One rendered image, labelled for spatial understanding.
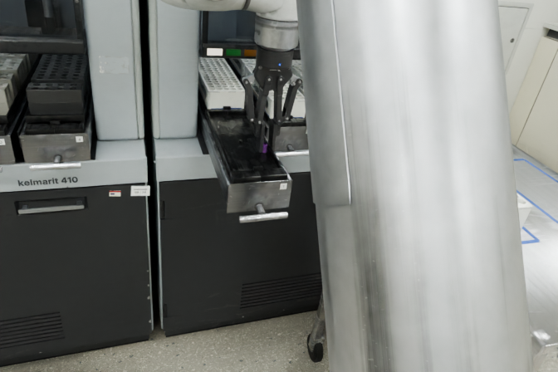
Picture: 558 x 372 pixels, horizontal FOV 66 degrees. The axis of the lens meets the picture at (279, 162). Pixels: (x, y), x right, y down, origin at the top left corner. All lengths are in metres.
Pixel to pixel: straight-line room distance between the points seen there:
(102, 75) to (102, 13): 0.14
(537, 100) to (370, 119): 3.13
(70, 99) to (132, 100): 0.14
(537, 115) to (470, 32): 3.11
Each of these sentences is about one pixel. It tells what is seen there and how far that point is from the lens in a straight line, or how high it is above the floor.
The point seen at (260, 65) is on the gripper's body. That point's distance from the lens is 0.88.
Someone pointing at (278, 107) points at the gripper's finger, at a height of 0.92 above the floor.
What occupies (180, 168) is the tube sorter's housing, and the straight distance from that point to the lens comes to 1.10.
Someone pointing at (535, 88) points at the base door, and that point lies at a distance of 3.33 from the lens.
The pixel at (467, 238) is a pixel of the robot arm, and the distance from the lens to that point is 0.20.
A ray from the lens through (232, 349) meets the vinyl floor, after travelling 1.58.
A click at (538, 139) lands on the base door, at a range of 3.31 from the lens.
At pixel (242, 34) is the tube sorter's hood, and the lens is 1.08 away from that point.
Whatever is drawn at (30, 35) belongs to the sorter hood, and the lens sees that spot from 1.07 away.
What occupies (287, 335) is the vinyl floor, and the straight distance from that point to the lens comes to 1.63.
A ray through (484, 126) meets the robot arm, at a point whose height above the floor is 1.20.
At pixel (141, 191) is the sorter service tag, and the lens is 1.13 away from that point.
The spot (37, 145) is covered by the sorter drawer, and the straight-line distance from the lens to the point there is 1.08.
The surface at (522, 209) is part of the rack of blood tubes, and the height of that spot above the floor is 0.88.
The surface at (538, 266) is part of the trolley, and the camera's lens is 0.85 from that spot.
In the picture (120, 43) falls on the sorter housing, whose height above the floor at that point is 0.99.
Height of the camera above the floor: 1.27
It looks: 29 degrees down
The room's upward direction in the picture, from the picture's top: 8 degrees clockwise
